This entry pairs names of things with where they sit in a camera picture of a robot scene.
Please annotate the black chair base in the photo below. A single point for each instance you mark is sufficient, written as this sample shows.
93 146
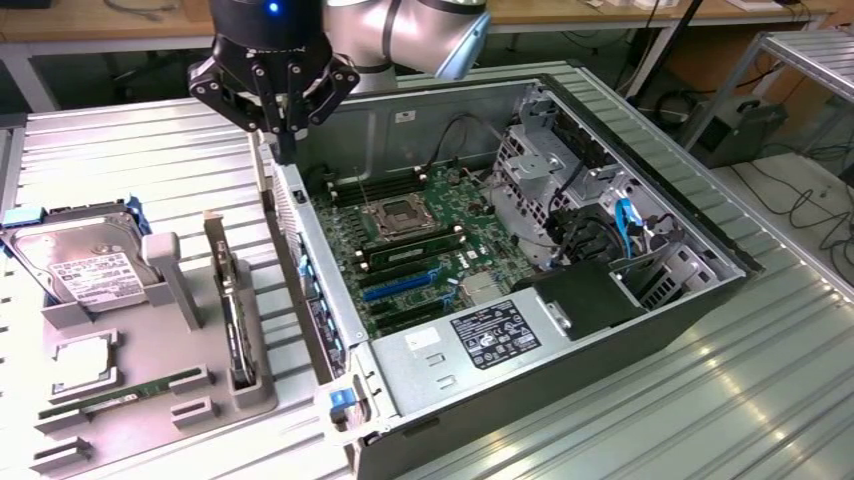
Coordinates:
154 80

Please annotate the black RAM slot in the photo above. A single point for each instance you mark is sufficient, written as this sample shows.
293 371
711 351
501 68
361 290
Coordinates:
377 195
377 189
377 183

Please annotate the loose green RAM stick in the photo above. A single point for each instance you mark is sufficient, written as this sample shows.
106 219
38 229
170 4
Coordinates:
150 387

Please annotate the metal CPU socket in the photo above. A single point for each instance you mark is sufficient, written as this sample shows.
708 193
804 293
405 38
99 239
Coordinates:
401 220

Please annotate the aluminium slat side table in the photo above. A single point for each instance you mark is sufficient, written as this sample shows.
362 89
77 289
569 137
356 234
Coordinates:
815 57

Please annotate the open black PC case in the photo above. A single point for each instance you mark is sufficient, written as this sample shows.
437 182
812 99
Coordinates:
601 390

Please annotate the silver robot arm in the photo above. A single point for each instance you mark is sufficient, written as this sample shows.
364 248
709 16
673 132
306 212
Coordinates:
401 30

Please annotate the silver power supply unit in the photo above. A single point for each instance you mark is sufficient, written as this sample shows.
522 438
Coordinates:
428 370

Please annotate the white small boxes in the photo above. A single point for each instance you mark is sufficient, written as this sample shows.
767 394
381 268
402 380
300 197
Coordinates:
644 4

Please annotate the wooden desk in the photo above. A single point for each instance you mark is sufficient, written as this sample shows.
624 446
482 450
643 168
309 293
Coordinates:
568 15

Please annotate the silver CPU chip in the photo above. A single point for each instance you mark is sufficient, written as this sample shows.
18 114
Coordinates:
82 365

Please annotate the installed green RAM stick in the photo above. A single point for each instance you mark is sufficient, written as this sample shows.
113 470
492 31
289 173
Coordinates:
408 254

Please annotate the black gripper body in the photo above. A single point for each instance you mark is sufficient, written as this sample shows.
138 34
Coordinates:
268 30

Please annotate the green motherboard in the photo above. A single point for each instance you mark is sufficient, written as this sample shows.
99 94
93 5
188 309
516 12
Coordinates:
488 235

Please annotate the socket locking lever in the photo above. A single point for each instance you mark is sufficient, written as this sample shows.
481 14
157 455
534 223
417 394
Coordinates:
364 190

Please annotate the black floor machine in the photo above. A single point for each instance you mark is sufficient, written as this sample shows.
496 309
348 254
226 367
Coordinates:
741 135

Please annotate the silver metal disk bay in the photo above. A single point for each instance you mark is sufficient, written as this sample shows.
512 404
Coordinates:
534 225

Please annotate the graphics card with fan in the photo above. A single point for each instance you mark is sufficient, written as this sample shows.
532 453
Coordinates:
234 310

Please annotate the black stand pole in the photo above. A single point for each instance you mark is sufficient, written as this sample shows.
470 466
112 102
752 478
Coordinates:
668 47

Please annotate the silver hard disk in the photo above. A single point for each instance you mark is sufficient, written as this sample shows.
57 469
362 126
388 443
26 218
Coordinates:
81 255

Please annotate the white case sticker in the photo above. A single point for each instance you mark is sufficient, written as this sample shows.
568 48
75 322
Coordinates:
406 116

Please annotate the grey parts rack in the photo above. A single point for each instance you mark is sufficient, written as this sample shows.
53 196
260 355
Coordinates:
154 350

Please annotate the blue case latch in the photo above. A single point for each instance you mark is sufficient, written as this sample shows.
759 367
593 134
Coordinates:
341 400

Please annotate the silver chipset heatsink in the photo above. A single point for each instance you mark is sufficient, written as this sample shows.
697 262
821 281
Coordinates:
481 289

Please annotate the black long expansion slot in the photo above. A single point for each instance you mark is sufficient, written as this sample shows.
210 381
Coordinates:
414 325
408 311
394 276

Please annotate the blue expansion slot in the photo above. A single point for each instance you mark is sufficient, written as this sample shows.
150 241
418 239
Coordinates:
397 290

